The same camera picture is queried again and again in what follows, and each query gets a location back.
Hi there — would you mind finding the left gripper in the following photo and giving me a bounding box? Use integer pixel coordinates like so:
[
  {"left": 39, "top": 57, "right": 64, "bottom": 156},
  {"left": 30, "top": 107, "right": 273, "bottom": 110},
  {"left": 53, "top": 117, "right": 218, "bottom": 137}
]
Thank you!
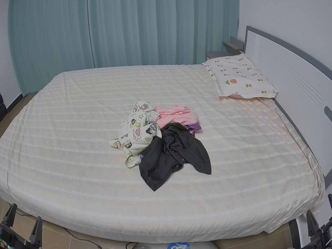
[{"left": 0, "top": 203, "right": 43, "bottom": 249}]

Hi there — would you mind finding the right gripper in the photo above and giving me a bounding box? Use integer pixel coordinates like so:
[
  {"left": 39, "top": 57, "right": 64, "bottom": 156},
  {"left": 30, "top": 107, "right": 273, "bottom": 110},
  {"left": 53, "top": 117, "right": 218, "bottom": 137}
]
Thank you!
[{"left": 306, "top": 194, "right": 332, "bottom": 249}]

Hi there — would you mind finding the black T-shirt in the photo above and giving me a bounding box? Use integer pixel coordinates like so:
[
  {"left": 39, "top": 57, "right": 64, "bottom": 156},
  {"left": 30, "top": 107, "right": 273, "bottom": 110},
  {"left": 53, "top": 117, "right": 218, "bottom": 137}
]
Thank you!
[{"left": 139, "top": 122, "right": 212, "bottom": 192}]

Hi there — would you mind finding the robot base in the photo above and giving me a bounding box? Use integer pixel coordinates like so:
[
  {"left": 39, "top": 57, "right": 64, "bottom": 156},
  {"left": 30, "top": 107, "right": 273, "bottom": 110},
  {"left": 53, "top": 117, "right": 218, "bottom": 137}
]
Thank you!
[{"left": 126, "top": 241, "right": 218, "bottom": 249}]

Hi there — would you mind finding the bed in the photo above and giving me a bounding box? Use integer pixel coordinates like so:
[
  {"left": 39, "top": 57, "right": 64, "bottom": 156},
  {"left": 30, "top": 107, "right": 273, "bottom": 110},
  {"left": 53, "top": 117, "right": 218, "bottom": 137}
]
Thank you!
[{"left": 0, "top": 26, "right": 332, "bottom": 244}]

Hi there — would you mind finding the black chest of drawers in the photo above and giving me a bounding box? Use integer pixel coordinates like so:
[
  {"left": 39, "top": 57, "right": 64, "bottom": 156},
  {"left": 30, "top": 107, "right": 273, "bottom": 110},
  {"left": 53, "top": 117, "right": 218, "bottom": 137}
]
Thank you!
[{"left": 0, "top": 94, "right": 7, "bottom": 121}]

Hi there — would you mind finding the white printed garment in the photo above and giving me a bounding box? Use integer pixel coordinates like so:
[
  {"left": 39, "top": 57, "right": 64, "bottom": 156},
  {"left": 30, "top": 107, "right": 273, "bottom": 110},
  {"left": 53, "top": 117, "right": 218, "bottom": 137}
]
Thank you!
[{"left": 108, "top": 101, "right": 163, "bottom": 169}]

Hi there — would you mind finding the purple garment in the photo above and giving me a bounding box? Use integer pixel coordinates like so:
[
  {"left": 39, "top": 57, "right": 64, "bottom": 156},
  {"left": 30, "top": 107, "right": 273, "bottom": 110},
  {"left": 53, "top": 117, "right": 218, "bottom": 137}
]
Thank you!
[{"left": 187, "top": 122, "right": 202, "bottom": 137}]

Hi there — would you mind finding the white printed pillow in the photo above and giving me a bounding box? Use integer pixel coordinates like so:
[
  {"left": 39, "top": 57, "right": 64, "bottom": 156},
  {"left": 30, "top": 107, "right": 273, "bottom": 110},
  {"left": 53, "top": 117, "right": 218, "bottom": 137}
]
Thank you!
[{"left": 202, "top": 51, "right": 279, "bottom": 98}]

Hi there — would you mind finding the pink garment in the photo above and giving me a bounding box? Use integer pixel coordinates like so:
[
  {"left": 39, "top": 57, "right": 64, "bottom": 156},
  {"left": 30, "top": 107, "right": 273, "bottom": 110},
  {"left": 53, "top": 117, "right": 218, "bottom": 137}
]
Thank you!
[{"left": 154, "top": 104, "right": 199, "bottom": 130}]

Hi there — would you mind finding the grey bedside table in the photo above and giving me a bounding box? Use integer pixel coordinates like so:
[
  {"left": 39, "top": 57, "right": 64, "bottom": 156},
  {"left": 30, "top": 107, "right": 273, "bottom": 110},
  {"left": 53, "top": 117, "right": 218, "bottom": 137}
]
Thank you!
[{"left": 207, "top": 36, "right": 244, "bottom": 61}]

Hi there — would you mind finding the black cable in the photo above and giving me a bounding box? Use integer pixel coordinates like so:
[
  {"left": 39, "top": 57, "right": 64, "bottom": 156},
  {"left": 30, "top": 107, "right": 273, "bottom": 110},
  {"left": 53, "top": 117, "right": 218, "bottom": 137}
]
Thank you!
[{"left": 63, "top": 227, "right": 102, "bottom": 249}]

